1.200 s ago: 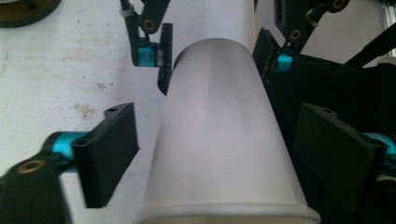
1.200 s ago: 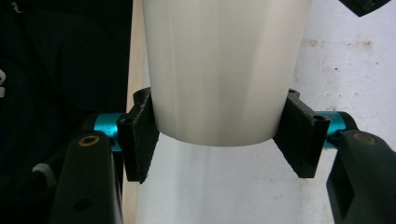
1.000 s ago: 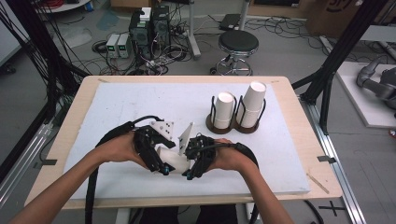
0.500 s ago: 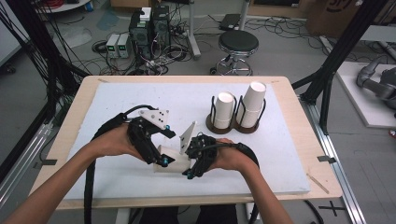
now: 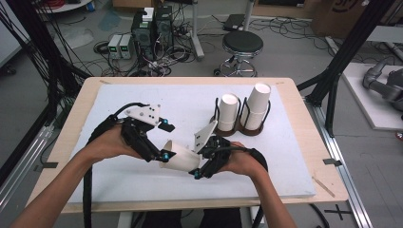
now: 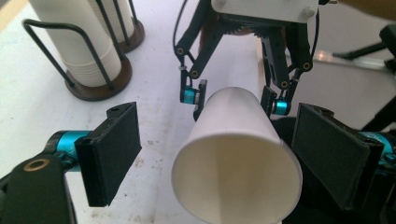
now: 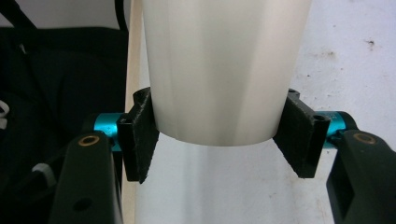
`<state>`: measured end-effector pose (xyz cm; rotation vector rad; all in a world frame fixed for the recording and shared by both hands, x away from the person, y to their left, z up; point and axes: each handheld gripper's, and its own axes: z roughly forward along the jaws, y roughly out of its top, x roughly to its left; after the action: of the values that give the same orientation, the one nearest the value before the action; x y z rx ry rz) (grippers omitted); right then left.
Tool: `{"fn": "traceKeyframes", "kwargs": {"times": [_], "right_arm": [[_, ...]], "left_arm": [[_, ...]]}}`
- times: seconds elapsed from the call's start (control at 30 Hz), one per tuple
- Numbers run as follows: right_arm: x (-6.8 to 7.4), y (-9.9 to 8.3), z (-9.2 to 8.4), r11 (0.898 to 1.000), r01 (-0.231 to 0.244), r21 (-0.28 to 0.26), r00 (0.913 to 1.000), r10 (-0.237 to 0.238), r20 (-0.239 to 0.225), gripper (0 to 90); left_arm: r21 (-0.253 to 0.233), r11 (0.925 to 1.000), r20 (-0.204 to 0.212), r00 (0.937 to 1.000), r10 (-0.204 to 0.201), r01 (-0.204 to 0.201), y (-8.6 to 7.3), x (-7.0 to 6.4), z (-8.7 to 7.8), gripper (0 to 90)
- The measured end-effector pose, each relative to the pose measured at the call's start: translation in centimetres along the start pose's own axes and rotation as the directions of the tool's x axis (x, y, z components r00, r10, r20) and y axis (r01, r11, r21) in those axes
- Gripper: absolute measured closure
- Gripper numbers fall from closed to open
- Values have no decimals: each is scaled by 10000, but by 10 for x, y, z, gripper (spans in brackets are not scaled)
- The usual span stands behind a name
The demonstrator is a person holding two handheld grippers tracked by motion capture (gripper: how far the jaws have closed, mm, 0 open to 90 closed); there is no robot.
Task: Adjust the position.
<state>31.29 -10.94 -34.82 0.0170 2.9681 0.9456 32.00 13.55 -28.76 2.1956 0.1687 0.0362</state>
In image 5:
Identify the black round stool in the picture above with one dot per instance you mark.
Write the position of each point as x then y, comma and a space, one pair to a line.
242, 42

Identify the short stack of paper cups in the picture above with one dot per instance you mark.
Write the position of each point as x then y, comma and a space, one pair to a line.
228, 109

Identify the brown cardboard box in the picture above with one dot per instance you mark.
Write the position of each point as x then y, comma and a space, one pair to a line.
332, 15

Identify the grey bench power supply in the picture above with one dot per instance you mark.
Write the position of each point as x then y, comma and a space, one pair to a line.
114, 47
126, 47

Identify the thin wooden stick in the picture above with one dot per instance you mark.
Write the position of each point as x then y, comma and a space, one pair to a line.
323, 186

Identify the flat black device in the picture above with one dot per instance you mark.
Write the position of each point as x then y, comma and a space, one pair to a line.
234, 22

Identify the person's left hand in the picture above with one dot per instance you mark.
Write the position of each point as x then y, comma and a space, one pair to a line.
107, 144

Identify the single white paper cup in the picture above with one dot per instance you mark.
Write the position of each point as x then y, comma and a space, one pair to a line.
180, 156

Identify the black tape strip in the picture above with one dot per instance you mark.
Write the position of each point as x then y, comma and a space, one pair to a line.
332, 162
50, 165

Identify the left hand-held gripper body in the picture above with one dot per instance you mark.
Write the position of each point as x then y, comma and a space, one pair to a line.
139, 139

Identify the light wooden table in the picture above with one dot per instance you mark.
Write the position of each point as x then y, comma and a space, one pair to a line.
301, 126

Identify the grey desk leg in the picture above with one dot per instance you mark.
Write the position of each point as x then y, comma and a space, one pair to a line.
196, 34

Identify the tall stack of paper cups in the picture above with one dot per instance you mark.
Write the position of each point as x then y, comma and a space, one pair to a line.
257, 103

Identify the white foam mat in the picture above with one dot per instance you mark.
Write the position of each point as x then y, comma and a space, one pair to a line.
177, 98

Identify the black metal frame post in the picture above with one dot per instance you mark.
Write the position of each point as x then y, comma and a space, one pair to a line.
348, 47
41, 47

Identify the white box on tower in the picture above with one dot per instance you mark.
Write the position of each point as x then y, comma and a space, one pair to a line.
148, 14

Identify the aluminium floor rail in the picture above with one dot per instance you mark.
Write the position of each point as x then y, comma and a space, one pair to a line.
25, 161
345, 177

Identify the white floor platform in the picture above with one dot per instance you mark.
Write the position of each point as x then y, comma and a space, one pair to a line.
370, 107

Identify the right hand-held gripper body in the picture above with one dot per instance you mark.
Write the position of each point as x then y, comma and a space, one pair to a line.
218, 152

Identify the black computer tower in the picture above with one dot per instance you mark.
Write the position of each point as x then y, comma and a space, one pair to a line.
164, 28
142, 38

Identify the person's right hand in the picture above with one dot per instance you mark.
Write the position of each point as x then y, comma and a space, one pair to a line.
244, 161

